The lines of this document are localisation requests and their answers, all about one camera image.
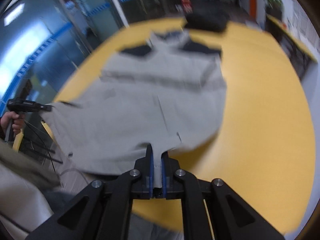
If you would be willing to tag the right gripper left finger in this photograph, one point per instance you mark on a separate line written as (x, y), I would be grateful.
(102, 209)

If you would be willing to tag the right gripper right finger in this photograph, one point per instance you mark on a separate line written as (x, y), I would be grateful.
(212, 209)

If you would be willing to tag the grey jacket with black panels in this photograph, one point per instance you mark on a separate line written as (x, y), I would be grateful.
(168, 93)

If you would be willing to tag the person's left hand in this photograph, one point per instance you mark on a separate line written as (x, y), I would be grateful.
(12, 120)

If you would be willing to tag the yellow side table black legs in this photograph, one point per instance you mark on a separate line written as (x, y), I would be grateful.
(299, 55)

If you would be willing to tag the black folded garment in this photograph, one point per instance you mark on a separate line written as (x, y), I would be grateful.
(215, 20)

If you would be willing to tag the red white sign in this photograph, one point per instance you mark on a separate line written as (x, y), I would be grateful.
(186, 6)

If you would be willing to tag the potted green plant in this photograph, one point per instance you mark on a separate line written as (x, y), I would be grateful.
(274, 8)

